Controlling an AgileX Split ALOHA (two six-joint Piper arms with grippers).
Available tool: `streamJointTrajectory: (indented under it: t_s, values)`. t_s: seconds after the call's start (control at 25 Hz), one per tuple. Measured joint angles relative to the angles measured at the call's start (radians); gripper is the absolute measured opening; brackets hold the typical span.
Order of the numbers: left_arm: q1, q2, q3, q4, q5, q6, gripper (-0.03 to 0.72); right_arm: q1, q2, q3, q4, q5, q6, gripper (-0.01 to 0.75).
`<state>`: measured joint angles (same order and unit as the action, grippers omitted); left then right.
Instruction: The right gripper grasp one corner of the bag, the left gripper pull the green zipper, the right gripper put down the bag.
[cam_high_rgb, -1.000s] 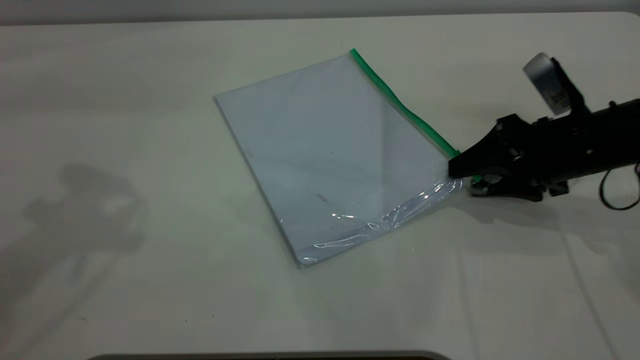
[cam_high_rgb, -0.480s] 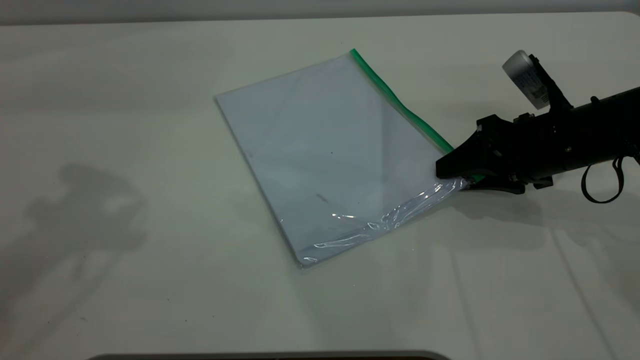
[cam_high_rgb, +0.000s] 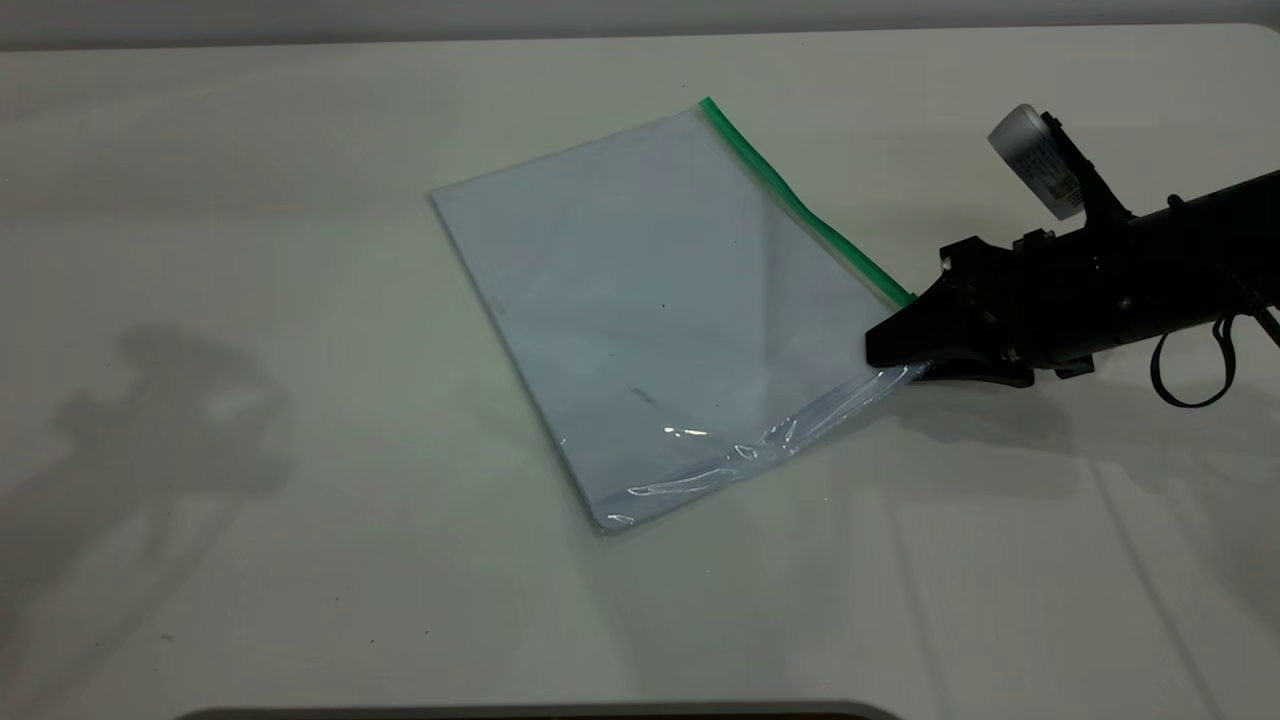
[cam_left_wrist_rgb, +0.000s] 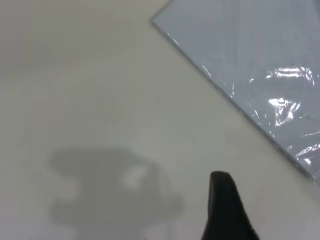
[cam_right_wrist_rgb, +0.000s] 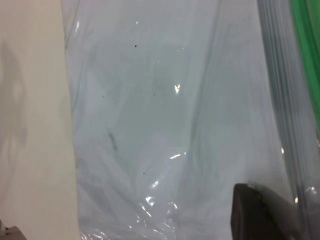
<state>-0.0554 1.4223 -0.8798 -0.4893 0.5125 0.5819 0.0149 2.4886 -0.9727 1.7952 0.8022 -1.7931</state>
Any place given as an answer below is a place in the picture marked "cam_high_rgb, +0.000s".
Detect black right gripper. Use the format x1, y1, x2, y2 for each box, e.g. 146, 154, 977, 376
865, 218, 1151, 389

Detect clear zip bag green zipper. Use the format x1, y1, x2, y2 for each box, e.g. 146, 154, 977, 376
428, 97, 933, 541

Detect thin black looped cable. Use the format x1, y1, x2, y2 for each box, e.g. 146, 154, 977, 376
1150, 315, 1238, 409

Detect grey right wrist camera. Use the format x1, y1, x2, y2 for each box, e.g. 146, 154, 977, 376
988, 103, 1091, 221

